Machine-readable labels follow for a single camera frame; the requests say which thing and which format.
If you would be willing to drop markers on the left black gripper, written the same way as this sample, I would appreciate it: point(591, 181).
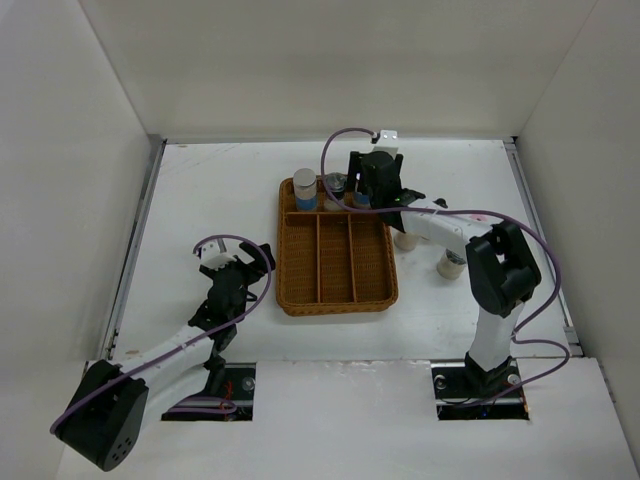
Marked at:
point(257, 255)

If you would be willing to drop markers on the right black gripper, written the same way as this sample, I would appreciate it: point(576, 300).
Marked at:
point(356, 167)

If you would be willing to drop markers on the glass top grinder bottle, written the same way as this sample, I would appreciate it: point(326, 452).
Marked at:
point(334, 191)

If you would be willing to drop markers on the blue label jar silver lid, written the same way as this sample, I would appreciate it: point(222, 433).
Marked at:
point(305, 189)

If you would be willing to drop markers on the yellow lid condiment bottle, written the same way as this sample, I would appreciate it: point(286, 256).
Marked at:
point(406, 241)

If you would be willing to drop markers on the black knob grinder bottle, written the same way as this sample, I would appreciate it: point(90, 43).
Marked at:
point(441, 202)

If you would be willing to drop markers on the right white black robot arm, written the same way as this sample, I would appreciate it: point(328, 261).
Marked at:
point(502, 270)

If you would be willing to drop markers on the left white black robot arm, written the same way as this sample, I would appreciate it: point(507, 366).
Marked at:
point(115, 401)

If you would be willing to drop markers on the woven brown divided basket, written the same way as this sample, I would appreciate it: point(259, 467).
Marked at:
point(331, 262)

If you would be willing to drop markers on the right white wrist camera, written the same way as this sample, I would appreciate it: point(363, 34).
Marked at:
point(386, 141)

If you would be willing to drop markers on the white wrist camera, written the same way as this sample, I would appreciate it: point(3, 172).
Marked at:
point(206, 251)
point(386, 141)

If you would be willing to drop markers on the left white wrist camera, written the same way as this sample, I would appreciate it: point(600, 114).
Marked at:
point(206, 251)

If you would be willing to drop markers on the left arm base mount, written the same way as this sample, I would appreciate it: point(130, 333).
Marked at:
point(227, 396)

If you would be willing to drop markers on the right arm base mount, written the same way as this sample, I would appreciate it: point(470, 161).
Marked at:
point(459, 398)

